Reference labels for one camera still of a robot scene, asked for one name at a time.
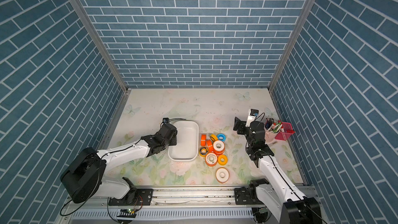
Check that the green circuit board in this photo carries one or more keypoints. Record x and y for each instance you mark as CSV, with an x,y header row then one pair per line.
x,y
127,213

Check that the yellow black tape roll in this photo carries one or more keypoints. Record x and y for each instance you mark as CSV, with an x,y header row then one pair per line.
x,y
203,151

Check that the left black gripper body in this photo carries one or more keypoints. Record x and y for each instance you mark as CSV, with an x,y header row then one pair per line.
x,y
172,141

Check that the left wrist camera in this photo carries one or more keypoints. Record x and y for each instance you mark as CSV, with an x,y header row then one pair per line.
x,y
165,120

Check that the white storage box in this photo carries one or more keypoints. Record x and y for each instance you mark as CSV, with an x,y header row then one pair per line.
x,y
187,146

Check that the blue tape roll small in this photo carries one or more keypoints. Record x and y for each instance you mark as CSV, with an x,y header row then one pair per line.
x,y
221,137

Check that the pink pen cup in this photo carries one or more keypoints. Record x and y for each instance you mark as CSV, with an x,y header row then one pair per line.
x,y
272,128

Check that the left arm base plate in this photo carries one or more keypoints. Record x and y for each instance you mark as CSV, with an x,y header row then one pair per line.
x,y
138,197

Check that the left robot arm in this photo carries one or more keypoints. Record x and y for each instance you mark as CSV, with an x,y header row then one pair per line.
x,y
86,176

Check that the large orange tape roll front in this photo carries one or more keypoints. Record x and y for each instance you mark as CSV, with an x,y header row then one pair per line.
x,y
222,175

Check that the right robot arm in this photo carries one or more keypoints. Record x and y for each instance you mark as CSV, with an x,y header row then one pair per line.
x,y
276,191

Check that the large orange white tape roll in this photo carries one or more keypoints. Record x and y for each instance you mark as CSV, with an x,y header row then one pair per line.
x,y
219,147

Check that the yellow tape roll small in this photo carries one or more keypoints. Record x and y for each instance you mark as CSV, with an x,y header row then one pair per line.
x,y
213,138

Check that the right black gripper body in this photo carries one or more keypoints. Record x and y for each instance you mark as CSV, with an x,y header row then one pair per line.
x,y
243,129

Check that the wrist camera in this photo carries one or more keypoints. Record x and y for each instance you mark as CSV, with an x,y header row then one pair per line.
x,y
165,120
252,116

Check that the magenta plastic basket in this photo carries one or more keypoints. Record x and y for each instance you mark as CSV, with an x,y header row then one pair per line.
x,y
285,132

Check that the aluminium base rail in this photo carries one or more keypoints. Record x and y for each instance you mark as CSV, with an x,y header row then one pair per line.
x,y
187,194

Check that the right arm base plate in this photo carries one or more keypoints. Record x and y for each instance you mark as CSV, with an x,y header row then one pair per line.
x,y
242,196

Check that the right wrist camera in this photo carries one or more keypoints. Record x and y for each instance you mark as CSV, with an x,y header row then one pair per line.
x,y
252,116

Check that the yellow orange tape roll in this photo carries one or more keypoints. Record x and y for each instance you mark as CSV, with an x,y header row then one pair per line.
x,y
222,160

